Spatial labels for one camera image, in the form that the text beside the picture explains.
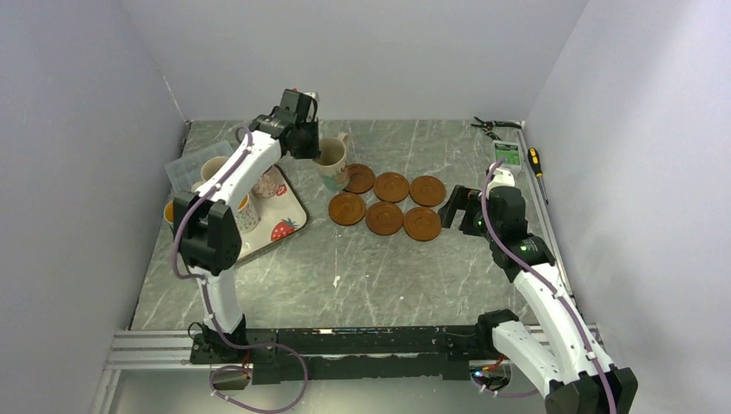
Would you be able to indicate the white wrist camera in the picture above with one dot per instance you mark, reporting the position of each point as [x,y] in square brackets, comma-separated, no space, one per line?
[501,177]
[306,105]

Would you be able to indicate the black pliers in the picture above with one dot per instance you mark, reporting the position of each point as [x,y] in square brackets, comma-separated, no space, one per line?
[488,127]

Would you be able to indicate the cream patterned mug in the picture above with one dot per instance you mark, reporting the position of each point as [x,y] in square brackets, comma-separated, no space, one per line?
[331,164]

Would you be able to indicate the clear plastic screw box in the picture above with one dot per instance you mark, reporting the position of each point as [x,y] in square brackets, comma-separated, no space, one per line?
[185,171]

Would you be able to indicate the orange interior white mug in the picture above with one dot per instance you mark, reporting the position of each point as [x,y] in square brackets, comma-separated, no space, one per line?
[246,216]

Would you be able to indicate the dark brown wooden coaster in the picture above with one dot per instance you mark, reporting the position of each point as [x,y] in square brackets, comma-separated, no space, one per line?
[422,224]

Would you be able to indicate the yellow black screwdriver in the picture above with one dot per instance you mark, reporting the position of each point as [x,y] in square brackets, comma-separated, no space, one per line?
[535,164]

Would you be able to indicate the white green electronic device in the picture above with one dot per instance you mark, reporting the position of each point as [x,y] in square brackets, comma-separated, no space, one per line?
[511,153]

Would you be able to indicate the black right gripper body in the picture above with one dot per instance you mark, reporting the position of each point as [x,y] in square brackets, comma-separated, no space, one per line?
[471,222]

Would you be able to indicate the black base frame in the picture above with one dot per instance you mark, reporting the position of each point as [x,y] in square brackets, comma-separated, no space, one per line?
[273,356]

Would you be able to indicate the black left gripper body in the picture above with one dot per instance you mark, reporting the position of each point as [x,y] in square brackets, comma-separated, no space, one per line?
[309,145]

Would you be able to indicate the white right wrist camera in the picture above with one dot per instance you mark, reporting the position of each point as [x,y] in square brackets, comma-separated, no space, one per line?
[501,177]

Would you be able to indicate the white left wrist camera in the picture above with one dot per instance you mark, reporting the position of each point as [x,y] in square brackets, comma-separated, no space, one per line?
[306,105]

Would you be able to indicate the white strawberry serving tray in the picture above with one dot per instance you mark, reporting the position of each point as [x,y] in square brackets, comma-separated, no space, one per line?
[280,217]

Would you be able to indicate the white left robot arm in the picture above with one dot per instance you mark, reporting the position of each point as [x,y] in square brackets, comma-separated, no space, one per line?
[206,240]

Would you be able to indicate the pink mug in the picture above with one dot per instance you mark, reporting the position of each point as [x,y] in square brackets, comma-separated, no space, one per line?
[270,184]

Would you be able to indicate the cream mug rear left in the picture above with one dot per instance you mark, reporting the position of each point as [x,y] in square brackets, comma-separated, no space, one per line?
[212,166]

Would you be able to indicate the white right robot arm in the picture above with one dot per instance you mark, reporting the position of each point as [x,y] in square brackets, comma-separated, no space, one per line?
[572,372]

